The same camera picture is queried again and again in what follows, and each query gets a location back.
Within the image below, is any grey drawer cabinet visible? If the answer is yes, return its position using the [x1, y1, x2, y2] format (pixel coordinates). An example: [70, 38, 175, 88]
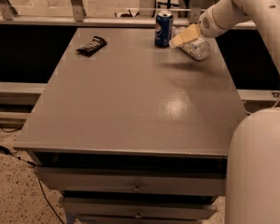
[15, 28, 245, 224]

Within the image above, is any blue pepsi can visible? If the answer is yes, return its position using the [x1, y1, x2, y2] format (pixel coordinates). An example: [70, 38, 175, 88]
[155, 10, 174, 48]

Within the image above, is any black snack packet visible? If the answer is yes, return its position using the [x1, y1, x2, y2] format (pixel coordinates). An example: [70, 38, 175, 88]
[77, 36, 107, 57]

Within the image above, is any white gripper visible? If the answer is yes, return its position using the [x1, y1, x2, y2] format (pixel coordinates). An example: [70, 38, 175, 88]
[169, 7, 224, 48]

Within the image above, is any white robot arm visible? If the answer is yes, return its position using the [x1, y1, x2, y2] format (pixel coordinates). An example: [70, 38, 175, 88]
[169, 0, 280, 224]

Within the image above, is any lower grey drawer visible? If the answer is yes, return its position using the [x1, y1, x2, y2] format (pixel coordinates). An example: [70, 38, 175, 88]
[60, 198, 217, 220]

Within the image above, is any black floor cable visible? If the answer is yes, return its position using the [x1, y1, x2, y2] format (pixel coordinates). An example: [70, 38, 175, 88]
[0, 119, 66, 224]

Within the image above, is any grey drawer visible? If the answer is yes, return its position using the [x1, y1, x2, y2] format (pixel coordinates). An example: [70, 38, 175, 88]
[60, 198, 217, 220]
[35, 167, 226, 196]

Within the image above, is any metal railing frame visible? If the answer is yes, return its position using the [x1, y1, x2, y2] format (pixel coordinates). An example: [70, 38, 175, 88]
[0, 0, 259, 31]

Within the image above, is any clear plastic tea bottle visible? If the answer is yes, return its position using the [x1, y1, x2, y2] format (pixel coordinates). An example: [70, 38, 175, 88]
[178, 35, 211, 61]

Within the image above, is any upper grey drawer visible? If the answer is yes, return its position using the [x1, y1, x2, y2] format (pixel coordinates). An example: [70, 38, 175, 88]
[35, 167, 226, 196]

